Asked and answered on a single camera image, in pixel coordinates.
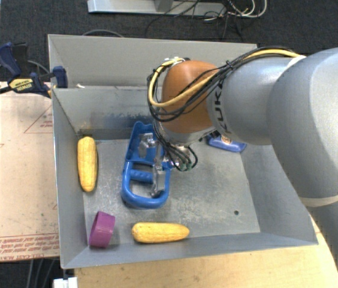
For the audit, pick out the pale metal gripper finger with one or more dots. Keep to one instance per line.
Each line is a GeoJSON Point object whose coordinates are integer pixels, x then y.
{"type": "Point", "coordinates": [158, 181]}
{"type": "Point", "coordinates": [147, 142]}

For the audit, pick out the blue flat printed item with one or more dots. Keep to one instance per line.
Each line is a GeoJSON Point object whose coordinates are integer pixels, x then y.
{"type": "Point", "coordinates": [229, 145]}

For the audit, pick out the yellow toy corn cob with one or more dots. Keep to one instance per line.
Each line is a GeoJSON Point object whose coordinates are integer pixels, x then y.
{"type": "Point", "coordinates": [87, 163]}
{"type": "Point", "coordinates": [160, 232]}

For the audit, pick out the grey metal bin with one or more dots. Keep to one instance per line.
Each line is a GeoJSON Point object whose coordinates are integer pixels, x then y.
{"type": "Point", "coordinates": [211, 190]}

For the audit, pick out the purple plastic cup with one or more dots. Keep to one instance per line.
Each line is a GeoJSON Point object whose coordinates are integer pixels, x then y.
{"type": "Point", "coordinates": [101, 229]}

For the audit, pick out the brown cardboard board red print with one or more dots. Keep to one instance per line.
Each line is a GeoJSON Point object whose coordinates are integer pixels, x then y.
{"type": "Point", "coordinates": [25, 172]}

